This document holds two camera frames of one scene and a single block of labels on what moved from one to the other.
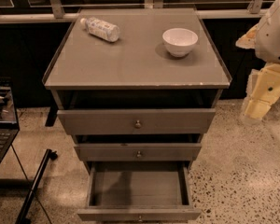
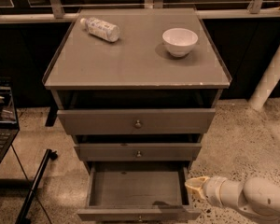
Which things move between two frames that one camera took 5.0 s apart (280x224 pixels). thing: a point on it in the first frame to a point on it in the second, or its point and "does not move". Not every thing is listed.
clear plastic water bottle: (104, 30) does not move
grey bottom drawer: (139, 191) does not move
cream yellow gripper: (273, 37) to (213, 189)
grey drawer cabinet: (131, 105) does not move
